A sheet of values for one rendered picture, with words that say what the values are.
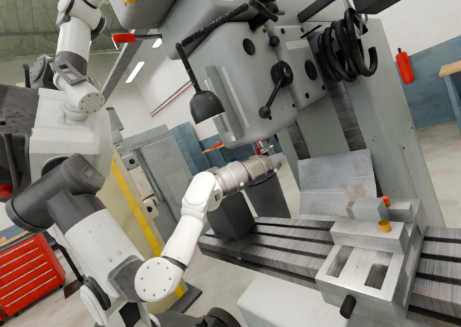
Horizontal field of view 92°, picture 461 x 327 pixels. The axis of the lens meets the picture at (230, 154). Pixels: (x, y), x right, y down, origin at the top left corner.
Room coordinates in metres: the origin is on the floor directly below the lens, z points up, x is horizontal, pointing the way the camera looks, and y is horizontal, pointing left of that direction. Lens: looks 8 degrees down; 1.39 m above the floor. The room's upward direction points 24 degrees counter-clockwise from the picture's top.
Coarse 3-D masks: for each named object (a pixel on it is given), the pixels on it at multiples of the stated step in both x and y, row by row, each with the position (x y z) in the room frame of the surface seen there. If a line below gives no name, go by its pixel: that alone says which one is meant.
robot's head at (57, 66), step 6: (60, 60) 0.59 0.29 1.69; (66, 60) 0.59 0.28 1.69; (54, 66) 0.57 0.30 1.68; (60, 66) 0.58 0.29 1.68; (66, 66) 0.59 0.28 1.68; (72, 66) 0.58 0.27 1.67; (54, 72) 0.59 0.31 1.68; (60, 72) 0.56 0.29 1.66; (78, 72) 0.57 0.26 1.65; (66, 78) 0.55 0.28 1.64; (78, 78) 0.56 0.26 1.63; (84, 78) 0.57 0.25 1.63; (54, 84) 0.60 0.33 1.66; (72, 84) 0.55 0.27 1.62
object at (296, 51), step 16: (272, 32) 0.68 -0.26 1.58; (288, 32) 0.71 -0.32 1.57; (304, 32) 0.78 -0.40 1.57; (288, 48) 0.69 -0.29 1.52; (304, 48) 0.76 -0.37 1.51; (304, 64) 0.73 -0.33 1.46; (304, 80) 0.70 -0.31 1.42; (320, 80) 0.78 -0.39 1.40; (304, 96) 0.68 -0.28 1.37; (320, 96) 0.76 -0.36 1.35
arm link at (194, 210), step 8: (200, 176) 0.61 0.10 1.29; (208, 176) 0.61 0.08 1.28; (192, 184) 0.59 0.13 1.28; (200, 184) 0.59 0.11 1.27; (208, 184) 0.59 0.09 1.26; (192, 192) 0.57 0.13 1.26; (200, 192) 0.57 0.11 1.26; (208, 192) 0.57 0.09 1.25; (184, 200) 0.57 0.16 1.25; (192, 200) 0.55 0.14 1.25; (200, 200) 0.55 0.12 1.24; (208, 200) 0.56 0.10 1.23; (184, 208) 0.56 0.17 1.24; (192, 208) 0.55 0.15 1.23; (200, 208) 0.54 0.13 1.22; (192, 216) 0.55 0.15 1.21; (200, 216) 0.55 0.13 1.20
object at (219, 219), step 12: (240, 192) 0.94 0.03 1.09; (228, 204) 0.90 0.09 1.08; (240, 204) 0.93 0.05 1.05; (216, 216) 0.96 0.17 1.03; (228, 216) 0.89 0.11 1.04; (240, 216) 0.92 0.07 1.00; (252, 216) 0.95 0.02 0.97; (216, 228) 1.02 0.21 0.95; (228, 228) 0.91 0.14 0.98; (240, 228) 0.90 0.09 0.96
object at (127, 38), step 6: (114, 36) 0.60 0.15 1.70; (120, 36) 0.60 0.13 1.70; (126, 36) 0.61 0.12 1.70; (132, 36) 0.62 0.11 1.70; (138, 36) 0.64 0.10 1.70; (144, 36) 0.65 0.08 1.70; (150, 36) 0.66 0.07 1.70; (156, 36) 0.68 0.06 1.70; (162, 36) 0.69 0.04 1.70; (114, 42) 0.61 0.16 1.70; (120, 42) 0.61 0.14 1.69; (126, 42) 0.62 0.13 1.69; (132, 42) 0.63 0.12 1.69
